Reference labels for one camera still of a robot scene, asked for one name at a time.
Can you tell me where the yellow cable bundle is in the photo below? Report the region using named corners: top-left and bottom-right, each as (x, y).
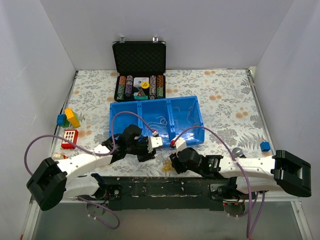
top-left (161, 159), bottom-right (175, 172)

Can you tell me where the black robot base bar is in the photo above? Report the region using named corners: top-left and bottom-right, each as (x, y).
top-left (77, 176), bottom-right (247, 212)

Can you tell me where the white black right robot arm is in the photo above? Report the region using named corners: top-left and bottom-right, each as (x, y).
top-left (169, 147), bottom-right (312, 199)

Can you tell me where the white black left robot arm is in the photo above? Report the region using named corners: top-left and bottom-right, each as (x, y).
top-left (26, 124), bottom-right (163, 211)

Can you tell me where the blue three-compartment plastic bin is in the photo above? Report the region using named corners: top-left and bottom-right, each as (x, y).
top-left (109, 96), bottom-right (204, 148)

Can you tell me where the floral table mat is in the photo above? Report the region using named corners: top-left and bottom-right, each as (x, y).
top-left (64, 69), bottom-right (274, 177)

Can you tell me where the red white window brick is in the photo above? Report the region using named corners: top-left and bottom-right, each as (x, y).
top-left (61, 129), bottom-right (79, 150)

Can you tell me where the yellow toy brick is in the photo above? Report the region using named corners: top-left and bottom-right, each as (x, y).
top-left (64, 108), bottom-right (81, 128)

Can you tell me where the green toy brick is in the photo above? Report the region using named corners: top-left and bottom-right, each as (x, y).
top-left (62, 120), bottom-right (70, 128)

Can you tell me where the blue toy cube right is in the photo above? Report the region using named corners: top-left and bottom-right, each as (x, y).
top-left (259, 141), bottom-right (271, 152)

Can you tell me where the black poker chip case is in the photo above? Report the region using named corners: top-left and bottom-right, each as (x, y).
top-left (112, 40), bottom-right (166, 102)

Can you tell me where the blue toy brick left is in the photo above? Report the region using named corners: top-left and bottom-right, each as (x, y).
top-left (56, 114), bottom-right (67, 127)

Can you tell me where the white red toy piece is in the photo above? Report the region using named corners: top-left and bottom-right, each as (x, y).
top-left (52, 153), bottom-right (69, 161)

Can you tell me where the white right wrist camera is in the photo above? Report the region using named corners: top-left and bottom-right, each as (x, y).
top-left (170, 137), bottom-right (187, 154)

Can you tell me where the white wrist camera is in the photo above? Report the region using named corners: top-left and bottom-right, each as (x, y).
top-left (170, 137), bottom-right (187, 154)
top-left (148, 136), bottom-right (163, 153)

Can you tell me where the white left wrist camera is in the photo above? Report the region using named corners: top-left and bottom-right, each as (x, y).
top-left (148, 136), bottom-right (163, 153)

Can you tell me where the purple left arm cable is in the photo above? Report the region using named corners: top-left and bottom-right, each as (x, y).
top-left (23, 111), bottom-right (158, 230)

